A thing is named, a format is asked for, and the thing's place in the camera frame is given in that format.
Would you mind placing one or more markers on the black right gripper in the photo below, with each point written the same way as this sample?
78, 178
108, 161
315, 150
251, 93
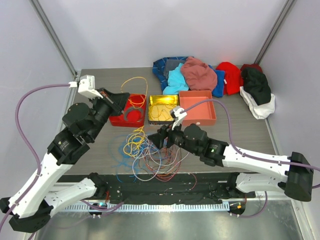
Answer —
158, 139

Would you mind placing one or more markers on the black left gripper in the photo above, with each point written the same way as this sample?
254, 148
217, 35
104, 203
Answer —
116, 101

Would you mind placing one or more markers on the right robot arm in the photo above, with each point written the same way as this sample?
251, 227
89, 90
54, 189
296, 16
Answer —
291, 175

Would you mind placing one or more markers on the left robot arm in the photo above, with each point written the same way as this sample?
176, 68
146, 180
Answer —
32, 207

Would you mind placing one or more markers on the red plastic box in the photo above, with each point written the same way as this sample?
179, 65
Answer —
135, 100

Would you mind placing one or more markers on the grey tape roll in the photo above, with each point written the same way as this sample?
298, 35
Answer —
133, 114

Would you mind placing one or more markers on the gold metal tin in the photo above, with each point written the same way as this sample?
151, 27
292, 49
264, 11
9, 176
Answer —
159, 107

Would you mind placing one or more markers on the salmon pink box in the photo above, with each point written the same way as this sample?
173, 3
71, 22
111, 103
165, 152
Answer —
201, 115

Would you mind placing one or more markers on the cyan cloth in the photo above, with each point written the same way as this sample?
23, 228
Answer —
176, 82

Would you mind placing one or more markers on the grey cloth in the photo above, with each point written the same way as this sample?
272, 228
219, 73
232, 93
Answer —
170, 65

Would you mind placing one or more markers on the dusty pink cloth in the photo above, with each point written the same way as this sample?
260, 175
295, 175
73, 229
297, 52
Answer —
198, 75

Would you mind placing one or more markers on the royal blue cloth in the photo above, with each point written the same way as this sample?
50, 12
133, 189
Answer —
218, 91

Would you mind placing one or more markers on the black cloth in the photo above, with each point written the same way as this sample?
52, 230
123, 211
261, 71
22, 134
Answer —
256, 84

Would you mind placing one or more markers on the dark red cloth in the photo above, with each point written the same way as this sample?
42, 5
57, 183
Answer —
253, 66

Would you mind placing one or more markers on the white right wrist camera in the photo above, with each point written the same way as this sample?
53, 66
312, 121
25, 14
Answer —
178, 114

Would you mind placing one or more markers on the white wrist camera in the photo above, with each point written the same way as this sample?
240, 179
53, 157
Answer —
86, 87
178, 114

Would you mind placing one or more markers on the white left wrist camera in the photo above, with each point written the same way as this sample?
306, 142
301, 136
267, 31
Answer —
86, 87

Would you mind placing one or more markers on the white slotted cable duct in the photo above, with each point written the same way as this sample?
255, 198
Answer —
126, 208

